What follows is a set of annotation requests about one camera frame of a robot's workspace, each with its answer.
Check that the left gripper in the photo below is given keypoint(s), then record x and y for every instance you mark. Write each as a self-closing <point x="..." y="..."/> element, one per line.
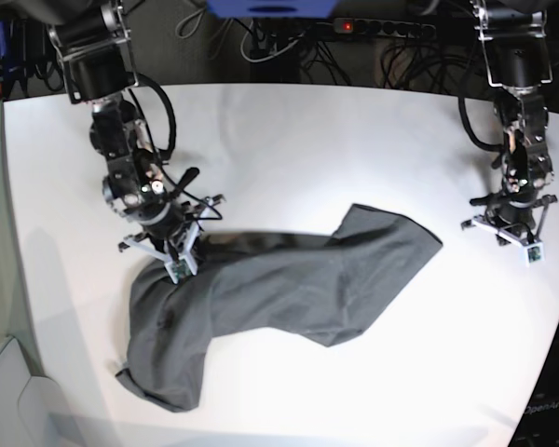
<point x="514" y="217"/>

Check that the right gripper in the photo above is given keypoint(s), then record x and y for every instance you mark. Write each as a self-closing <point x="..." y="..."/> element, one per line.
<point x="177" y="218"/>

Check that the dark grey t-shirt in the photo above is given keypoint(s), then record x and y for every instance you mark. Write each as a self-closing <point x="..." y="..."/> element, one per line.
<point x="327" y="289"/>

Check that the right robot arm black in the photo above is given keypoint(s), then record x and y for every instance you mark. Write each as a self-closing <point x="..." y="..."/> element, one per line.
<point x="92" y="42"/>

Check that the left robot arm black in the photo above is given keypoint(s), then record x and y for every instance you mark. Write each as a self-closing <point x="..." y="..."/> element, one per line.
<point x="517" y="65"/>

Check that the blue box overhead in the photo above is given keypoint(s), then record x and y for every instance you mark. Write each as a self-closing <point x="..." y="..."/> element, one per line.
<point x="271" y="8"/>

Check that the grey bin at left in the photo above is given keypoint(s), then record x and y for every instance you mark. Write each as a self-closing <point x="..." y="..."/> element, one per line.
<point x="33" y="410"/>

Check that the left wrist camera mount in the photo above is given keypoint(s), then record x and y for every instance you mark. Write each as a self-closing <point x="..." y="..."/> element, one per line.
<point x="530" y="244"/>

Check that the black power strip red switch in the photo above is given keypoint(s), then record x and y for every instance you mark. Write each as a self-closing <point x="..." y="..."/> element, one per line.
<point x="384" y="28"/>

